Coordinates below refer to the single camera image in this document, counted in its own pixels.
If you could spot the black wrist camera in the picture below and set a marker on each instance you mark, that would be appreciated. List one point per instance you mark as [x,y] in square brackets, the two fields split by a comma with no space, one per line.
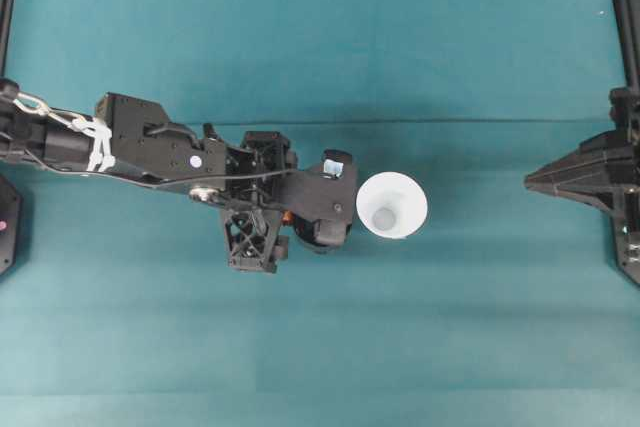
[337,164]

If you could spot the black frame post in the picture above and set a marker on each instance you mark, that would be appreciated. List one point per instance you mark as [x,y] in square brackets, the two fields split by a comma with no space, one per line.
[627,22]
[6,22]

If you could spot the blue-green table cloth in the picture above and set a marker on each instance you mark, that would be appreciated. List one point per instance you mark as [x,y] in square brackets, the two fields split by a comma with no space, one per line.
[320,347]

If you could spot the white paper cup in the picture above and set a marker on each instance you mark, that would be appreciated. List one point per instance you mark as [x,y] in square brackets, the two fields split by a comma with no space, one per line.
[395,197]

